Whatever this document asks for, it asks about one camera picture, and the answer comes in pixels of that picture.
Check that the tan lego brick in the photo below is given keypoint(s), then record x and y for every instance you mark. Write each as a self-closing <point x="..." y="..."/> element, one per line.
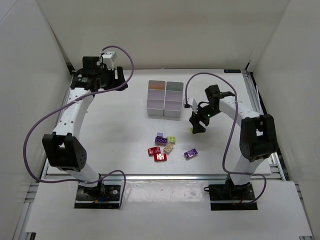
<point x="168" y="148"/>

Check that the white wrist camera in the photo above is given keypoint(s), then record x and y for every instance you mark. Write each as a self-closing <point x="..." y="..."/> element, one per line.
<point x="108" y="58"/>
<point x="191" y="103"/>

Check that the red lego brick with dots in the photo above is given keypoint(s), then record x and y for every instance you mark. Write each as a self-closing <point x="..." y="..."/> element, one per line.
<point x="160" y="157"/>

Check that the purple lego brick right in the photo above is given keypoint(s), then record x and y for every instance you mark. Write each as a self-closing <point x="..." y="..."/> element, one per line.
<point x="190" y="153"/>

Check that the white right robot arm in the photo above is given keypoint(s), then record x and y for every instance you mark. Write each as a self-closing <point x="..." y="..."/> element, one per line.
<point x="257" y="139"/>

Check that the red lego brick left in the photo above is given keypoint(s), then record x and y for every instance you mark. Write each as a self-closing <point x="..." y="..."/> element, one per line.
<point x="153" y="151"/>

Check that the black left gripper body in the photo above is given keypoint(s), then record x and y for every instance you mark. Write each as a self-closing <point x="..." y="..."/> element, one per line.
<point x="113" y="77"/>

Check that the light green lego brick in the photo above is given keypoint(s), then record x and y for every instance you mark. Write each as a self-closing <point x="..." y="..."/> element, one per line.
<point x="172" y="139"/>
<point x="191" y="131"/>

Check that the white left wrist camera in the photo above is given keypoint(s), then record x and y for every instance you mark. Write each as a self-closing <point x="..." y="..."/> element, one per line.
<point x="108" y="58"/>

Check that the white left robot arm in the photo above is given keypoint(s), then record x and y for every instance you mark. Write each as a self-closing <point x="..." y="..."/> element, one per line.
<point x="62" y="146"/>

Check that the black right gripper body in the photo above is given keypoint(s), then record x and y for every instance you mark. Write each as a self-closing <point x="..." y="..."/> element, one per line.
<point x="198" y="120"/>

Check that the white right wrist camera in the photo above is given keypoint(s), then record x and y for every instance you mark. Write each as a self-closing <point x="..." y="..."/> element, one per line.
<point x="191" y="103"/>

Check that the small lilac lego brick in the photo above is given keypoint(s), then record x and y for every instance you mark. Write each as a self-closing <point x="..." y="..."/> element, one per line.
<point x="160" y="135"/>

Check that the purple lego brick with holes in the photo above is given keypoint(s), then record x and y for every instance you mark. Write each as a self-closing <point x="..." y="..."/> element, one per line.
<point x="162" y="141"/>

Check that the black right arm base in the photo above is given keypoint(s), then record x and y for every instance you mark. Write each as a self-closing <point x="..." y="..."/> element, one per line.
<point x="229" y="197"/>

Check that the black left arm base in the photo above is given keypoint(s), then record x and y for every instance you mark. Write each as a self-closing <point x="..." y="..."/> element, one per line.
<point x="103" y="196"/>

